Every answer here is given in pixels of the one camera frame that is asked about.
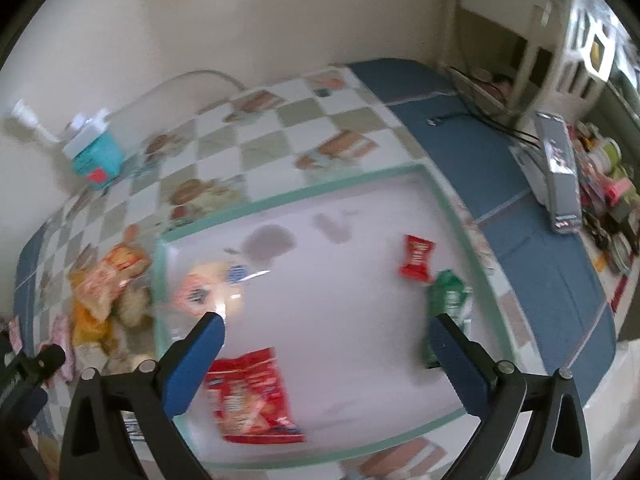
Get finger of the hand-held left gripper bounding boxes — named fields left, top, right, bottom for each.
left=25, top=344, right=68, bottom=391
left=0, top=389, right=48, bottom=433

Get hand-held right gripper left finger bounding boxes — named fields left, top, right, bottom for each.
left=59, top=311, right=227, bottom=480

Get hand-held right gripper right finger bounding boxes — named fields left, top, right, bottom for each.
left=430, top=311, right=593, bottom=480

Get yellow cake packet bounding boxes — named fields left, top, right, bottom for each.
left=70, top=305, right=118, bottom=356

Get large red snack packet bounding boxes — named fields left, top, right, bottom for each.
left=204, top=346, right=307, bottom=445

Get light green snack packet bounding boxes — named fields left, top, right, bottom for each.
left=425, top=269, right=474, bottom=333

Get white bun packet red label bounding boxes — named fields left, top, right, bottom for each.
left=169, top=259, right=273, bottom=318

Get green-edged cracker packet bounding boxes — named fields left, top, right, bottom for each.
left=112, top=282, right=156, bottom=331

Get peach swiss roll packet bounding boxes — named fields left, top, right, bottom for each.
left=69, top=260, right=133, bottom=323

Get small red snack packet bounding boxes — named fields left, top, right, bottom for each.
left=398, top=234, right=437, bottom=282

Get orange-red snack packet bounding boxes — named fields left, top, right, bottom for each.
left=97, top=244, right=152, bottom=281

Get white tray with green rim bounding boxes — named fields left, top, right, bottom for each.
left=152, top=162, right=518, bottom=466

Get white box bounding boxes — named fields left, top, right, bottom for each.
left=509, top=141, right=551, bottom=206

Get teal box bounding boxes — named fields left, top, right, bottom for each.
left=70, top=130, right=123, bottom=191

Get grey long box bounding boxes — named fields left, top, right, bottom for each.
left=532, top=110, right=585, bottom=235

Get white power strip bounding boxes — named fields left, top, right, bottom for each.
left=62, top=107, right=111, bottom=158

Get pile of assorted containers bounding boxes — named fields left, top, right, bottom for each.
left=570, top=120, right=640, bottom=278

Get printed checkered tablecloth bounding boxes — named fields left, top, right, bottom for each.
left=12, top=57, right=618, bottom=480

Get black cables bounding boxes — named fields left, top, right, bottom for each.
left=427, top=64, right=543, bottom=150

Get white furniture frame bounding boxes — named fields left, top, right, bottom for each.
left=447, top=0, right=618, bottom=126

